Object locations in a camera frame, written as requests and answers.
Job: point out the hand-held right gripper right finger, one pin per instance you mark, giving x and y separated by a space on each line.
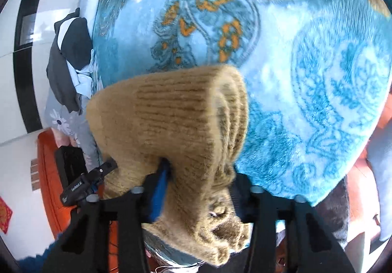
265 214

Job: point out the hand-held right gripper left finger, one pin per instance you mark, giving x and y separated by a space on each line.
159 191

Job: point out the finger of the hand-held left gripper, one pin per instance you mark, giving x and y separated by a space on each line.
104 168
96 188

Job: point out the mustard knit sweater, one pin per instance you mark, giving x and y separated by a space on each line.
183 113

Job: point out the carved wooden headboard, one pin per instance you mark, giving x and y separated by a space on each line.
49 190

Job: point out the pink pillow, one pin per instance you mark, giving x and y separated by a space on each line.
62 138

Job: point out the pale blue daisy quilt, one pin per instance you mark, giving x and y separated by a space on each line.
76 125

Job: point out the dark cloth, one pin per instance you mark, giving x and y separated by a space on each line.
333 217

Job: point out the light blue shirt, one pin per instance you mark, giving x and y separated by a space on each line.
85 79

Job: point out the dark grey fleece garment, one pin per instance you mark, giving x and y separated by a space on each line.
61 83

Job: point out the light grey cloth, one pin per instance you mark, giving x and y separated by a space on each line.
379 181

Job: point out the charcoal garment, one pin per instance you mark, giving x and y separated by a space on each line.
76 43

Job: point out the white garment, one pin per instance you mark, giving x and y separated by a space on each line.
65 32

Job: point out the teal floral blanket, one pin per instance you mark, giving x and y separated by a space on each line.
306 76

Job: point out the red wall decoration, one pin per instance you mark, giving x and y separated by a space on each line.
4 214

